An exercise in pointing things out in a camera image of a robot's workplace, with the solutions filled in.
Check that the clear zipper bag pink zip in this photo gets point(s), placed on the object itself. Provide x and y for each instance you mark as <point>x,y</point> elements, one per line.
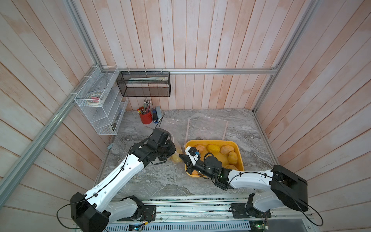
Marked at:
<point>178,150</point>

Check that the yellow plastic tray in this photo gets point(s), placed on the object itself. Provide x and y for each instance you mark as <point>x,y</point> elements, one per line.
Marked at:
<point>231,161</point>

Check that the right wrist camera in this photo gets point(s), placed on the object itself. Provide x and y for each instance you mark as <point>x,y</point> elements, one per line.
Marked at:
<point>193,154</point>

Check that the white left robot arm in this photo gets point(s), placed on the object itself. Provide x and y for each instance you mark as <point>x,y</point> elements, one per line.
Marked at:
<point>93,210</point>

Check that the black mesh wall basket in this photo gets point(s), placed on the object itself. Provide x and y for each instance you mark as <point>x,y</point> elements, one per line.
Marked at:
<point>144,84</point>

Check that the red pen cup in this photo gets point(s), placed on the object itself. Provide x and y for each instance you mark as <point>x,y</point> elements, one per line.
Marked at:
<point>146,118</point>

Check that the brown potato back right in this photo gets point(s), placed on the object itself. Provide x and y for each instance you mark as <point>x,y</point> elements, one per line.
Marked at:
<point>226,149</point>

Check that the white wire shelf rack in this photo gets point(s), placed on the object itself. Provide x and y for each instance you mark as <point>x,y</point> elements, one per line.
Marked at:
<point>107,117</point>

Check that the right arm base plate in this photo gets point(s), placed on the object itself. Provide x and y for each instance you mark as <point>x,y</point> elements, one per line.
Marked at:
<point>246,210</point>

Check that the clear zipper bag pink dots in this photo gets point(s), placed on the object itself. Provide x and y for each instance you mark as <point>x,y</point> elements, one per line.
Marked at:
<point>206,128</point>

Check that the blue black stapler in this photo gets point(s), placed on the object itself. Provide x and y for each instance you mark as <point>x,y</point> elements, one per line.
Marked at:
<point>154,115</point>

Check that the large yellow potato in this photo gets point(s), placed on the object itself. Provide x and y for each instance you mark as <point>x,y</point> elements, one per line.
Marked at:
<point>212,148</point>

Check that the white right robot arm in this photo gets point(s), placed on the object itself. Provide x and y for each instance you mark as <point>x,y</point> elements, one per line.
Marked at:
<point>280,187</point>

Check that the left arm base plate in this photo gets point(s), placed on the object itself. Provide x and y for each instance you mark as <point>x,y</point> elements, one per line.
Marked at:
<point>143,212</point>

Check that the tape roll on shelf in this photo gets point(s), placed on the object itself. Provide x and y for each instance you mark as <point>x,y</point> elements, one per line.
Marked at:
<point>96,98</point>

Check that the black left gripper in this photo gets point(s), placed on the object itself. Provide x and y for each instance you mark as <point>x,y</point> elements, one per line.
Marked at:
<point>172,150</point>

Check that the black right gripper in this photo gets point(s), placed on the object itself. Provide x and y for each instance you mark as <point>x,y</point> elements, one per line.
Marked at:
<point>189,165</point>

